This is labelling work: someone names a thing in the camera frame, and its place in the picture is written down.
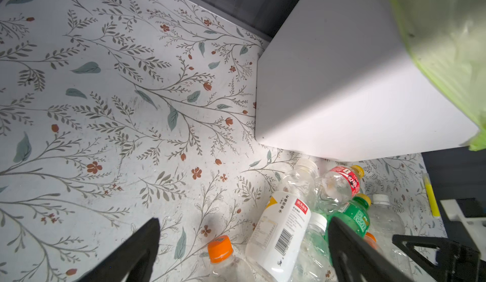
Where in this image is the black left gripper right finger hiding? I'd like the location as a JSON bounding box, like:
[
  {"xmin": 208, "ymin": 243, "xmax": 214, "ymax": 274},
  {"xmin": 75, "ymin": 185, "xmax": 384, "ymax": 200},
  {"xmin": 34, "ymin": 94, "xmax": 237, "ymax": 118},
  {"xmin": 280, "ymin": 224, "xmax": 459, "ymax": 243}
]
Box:
[{"xmin": 327, "ymin": 217, "xmax": 411, "ymax": 282}]

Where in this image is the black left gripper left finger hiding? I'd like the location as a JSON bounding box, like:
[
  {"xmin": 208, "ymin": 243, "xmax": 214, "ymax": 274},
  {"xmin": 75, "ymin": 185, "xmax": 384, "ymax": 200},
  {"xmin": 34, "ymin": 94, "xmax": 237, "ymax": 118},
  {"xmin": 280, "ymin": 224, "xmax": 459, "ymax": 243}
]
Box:
[{"xmin": 78, "ymin": 218, "xmax": 160, "ymax": 282}]

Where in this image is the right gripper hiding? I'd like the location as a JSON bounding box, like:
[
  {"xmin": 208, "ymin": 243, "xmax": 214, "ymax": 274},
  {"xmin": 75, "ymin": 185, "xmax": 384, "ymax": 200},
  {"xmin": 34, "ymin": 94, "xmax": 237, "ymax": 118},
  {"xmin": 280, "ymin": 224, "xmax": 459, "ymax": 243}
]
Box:
[{"xmin": 392, "ymin": 198, "xmax": 485, "ymax": 281}]

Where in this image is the clear bottle orange label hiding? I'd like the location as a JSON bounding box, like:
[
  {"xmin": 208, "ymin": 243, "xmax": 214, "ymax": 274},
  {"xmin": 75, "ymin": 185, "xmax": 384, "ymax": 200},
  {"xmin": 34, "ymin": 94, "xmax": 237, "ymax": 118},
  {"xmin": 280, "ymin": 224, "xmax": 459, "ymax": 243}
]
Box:
[{"xmin": 363, "ymin": 232, "xmax": 380, "ymax": 250}]

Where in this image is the green bottle yellow cap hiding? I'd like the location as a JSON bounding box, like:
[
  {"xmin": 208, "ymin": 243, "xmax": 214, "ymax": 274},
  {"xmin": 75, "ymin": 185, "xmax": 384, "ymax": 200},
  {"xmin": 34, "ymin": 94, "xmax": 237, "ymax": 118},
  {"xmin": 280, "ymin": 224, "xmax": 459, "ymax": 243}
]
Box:
[{"xmin": 328, "ymin": 193, "xmax": 372, "ymax": 238}]

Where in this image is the clear ribbed bottle white cap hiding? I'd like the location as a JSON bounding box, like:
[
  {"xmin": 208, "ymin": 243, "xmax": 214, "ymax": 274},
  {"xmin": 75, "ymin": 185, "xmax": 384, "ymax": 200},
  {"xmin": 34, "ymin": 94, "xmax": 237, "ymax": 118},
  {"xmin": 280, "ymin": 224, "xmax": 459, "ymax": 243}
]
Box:
[{"xmin": 368, "ymin": 194, "xmax": 413, "ymax": 279}]

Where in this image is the clear bottle red label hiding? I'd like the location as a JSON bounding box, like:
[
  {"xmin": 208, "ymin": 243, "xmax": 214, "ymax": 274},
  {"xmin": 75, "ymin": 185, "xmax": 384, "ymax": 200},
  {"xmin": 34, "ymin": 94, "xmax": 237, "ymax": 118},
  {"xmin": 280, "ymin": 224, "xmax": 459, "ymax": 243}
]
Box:
[{"xmin": 316, "ymin": 165, "xmax": 365, "ymax": 215}]

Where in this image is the white bottle yellow mark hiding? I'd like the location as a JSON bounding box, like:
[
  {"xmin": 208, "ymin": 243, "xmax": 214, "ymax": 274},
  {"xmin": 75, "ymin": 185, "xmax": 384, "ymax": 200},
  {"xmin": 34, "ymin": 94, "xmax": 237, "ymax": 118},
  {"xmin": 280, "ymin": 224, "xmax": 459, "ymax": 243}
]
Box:
[{"xmin": 246, "ymin": 159, "xmax": 318, "ymax": 281}]

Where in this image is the orange cap orange label bottle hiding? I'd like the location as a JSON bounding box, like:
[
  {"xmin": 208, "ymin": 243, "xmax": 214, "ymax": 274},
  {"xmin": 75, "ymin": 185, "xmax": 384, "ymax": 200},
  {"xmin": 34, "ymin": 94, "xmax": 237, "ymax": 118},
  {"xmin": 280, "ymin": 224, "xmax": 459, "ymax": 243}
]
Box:
[{"xmin": 207, "ymin": 235, "xmax": 255, "ymax": 281}]

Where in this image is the clear crushed bottle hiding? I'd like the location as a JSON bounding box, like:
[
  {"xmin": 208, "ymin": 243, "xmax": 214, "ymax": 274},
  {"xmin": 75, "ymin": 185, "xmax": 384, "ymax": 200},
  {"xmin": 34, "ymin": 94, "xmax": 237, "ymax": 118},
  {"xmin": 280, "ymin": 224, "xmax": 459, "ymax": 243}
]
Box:
[{"xmin": 290, "ymin": 212, "xmax": 330, "ymax": 281}]

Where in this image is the white plastic bin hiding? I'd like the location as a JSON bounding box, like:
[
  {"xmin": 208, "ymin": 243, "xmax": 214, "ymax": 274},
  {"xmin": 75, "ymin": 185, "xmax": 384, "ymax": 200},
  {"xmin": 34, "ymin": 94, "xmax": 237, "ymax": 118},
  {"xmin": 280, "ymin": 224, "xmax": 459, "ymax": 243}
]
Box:
[{"xmin": 255, "ymin": 0, "xmax": 478, "ymax": 162}]

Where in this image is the green bin liner bag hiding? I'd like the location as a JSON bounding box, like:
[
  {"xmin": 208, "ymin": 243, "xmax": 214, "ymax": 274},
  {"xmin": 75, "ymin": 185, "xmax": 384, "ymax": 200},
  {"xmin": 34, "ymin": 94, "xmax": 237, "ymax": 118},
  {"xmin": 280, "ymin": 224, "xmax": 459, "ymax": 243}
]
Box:
[{"xmin": 389, "ymin": 0, "xmax": 485, "ymax": 151}]

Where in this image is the yellow highlighter pen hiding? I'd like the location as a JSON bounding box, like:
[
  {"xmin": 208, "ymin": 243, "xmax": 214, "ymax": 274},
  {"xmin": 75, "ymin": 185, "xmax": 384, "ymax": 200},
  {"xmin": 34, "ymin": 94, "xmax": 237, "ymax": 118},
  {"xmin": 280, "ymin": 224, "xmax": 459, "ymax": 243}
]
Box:
[{"xmin": 422, "ymin": 173, "xmax": 440, "ymax": 218}]

